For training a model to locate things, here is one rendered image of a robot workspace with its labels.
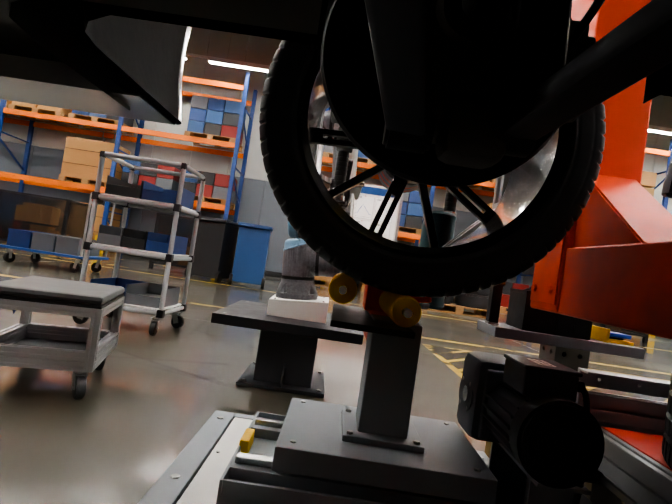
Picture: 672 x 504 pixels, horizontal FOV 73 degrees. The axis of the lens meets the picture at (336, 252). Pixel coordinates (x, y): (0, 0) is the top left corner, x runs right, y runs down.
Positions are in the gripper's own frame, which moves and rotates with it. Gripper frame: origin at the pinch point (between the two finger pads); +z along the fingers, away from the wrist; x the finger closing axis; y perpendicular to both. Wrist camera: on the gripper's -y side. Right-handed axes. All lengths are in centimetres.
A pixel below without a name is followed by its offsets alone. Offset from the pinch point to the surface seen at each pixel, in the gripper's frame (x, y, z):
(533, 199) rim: -38, 9, 58
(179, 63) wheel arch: 26, 0, 71
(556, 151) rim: -40, -1, 58
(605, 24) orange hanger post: -58, -41, 33
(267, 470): 3, 66, 58
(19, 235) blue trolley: 372, 56, -390
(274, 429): 5, 66, 38
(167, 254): 93, 38, -115
